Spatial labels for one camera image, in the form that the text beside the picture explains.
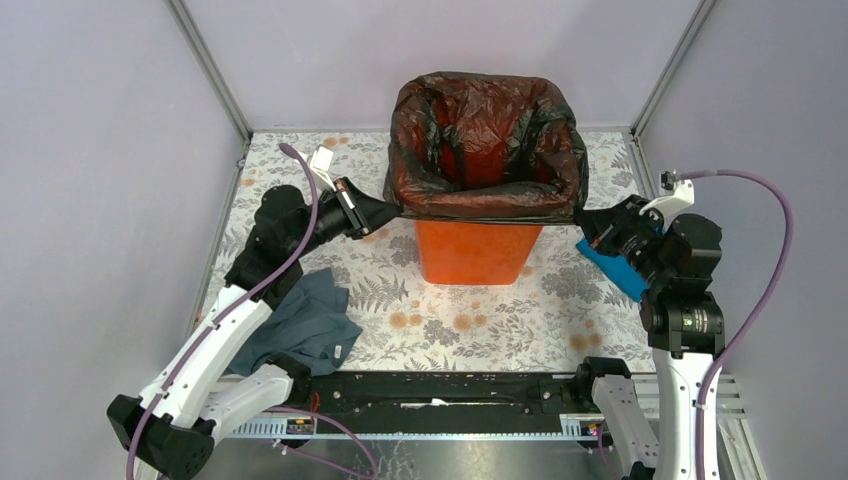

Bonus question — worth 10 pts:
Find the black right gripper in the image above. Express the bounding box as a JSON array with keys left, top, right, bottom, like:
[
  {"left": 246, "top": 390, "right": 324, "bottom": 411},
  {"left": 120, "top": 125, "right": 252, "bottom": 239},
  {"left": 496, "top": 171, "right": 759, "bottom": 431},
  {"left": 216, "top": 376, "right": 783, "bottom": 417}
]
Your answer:
[{"left": 573, "top": 192, "right": 671, "bottom": 285}]

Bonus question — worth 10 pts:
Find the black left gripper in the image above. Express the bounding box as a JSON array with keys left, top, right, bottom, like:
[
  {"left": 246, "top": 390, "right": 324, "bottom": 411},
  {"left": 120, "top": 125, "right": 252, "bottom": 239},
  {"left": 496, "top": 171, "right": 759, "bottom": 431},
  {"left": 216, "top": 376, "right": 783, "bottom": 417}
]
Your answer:
[{"left": 287, "top": 175, "right": 403, "bottom": 259}]

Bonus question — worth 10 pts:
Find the black plastic trash bag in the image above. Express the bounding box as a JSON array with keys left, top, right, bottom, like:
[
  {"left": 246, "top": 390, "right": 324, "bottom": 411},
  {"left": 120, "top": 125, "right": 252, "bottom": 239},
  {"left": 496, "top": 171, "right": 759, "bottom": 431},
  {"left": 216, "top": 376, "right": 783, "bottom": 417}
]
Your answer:
[{"left": 383, "top": 71, "right": 589, "bottom": 225}]

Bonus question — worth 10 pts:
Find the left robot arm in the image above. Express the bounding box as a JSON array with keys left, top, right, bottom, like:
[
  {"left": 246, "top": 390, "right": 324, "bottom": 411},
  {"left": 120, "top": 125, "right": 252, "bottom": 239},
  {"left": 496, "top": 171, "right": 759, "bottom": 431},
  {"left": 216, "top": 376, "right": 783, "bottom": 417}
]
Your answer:
[{"left": 107, "top": 177, "right": 402, "bottom": 479}]

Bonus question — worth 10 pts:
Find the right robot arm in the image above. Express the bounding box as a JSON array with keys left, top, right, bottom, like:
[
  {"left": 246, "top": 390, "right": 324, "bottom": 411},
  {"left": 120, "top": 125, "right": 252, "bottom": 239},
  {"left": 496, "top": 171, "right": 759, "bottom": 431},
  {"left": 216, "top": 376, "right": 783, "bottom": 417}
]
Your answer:
[{"left": 572, "top": 195, "right": 725, "bottom": 479}]

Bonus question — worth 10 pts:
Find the orange plastic trash bin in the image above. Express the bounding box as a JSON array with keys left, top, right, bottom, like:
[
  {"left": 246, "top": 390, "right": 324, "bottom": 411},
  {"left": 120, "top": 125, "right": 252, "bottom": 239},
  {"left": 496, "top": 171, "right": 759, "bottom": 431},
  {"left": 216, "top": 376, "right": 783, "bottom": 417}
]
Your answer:
[{"left": 415, "top": 220, "right": 542, "bottom": 286}]

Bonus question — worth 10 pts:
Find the bright blue folded cloth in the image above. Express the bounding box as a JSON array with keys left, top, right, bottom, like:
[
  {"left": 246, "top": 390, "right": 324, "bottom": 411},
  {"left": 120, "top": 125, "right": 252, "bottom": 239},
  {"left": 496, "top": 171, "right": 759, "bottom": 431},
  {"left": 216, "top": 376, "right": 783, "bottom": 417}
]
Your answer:
[{"left": 576, "top": 238, "right": 648, "bottom": 303}]

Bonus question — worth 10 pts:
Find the floral patterned table mat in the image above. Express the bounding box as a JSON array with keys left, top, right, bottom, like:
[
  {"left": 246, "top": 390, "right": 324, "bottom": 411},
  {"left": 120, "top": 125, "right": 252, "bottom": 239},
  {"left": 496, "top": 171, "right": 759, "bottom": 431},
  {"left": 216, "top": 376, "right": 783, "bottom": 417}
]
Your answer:
[{"left": 203, "top": 132, "right": 654, "bottom": 373}]

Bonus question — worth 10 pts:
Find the grey-blue crumpled cloth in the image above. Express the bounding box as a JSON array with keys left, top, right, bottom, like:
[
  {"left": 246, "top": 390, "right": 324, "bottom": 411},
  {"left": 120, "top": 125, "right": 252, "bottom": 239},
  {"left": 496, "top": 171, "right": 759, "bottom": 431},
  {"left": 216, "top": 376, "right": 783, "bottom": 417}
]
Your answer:
[{"left": 224, "top": 268, "right": 363, "bottom": 377}]

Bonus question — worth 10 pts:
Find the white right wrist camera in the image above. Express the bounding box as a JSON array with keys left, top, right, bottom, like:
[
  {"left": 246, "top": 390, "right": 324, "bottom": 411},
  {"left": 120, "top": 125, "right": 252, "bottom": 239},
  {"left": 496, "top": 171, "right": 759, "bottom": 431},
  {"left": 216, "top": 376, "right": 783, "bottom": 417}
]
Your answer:
[{"left": 639, "top": 171, "right": 695, "bottom": 224}]

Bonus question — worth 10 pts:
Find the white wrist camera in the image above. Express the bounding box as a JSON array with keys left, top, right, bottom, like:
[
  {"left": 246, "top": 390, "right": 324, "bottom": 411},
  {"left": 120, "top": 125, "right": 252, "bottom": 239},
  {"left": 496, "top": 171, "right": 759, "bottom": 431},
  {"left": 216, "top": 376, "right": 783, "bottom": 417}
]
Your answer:
[
  {"left": 299, "top": 145, "right": 336, "bottom": 192},
  {"left": 639, "top": 171, "right": 695, "bottom": 224}
]

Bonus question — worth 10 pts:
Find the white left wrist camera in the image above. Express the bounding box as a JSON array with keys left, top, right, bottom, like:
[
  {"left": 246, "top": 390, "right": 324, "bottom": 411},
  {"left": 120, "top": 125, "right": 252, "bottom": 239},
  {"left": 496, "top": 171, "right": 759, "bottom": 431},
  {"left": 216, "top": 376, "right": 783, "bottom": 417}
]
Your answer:
[{"left": 299, "top": 145, "right": 336, "bottom": 192}]

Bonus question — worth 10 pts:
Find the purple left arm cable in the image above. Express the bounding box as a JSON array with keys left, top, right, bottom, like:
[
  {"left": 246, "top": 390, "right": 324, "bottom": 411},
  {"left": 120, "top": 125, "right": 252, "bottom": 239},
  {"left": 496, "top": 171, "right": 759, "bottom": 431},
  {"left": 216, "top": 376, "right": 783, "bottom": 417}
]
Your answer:
[{"left": 125, "top": 142, "right": 379, "bottom": 480}]

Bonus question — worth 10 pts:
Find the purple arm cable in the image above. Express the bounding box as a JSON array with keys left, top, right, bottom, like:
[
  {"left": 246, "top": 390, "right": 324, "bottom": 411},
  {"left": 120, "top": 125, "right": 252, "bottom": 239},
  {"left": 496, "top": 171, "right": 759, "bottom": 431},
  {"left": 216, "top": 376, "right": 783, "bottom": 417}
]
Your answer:
[
  {"left": 662, "top": 168, "right": 795, "bottom": 480},
  {"left": 125, "top": 142, "right": 379, "bottom": 480}
]

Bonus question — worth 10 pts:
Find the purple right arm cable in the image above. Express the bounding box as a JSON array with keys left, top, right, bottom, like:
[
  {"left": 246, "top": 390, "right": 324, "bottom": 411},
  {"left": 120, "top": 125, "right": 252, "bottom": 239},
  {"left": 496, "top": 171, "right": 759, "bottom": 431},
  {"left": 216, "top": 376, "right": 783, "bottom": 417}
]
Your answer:
[{"left": 662, "top": 168, "right": 795, "bottom": 480}]

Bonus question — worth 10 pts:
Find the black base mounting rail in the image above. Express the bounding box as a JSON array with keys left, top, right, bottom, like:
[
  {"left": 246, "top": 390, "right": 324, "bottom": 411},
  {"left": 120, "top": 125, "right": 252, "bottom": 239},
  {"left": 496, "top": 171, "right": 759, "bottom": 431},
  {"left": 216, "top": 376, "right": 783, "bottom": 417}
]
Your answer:
[{"left": 284, "top": 371, "right": 601, "bottom": 435}]

